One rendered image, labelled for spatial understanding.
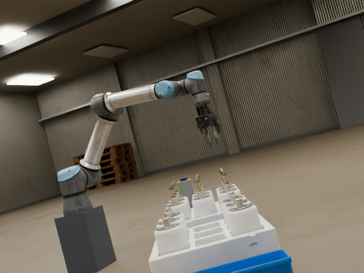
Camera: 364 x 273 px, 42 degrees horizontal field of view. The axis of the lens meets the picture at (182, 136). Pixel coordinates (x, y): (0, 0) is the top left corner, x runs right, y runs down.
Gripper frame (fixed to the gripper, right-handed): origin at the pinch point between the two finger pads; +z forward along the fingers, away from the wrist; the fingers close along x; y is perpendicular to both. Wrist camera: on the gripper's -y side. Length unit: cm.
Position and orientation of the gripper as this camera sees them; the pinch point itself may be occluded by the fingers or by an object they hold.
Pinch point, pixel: (214, 143)
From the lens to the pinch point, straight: 228.3
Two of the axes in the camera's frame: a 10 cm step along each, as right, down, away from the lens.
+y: -3.9, 0.8, -9.2
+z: 2.6, 9.7, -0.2
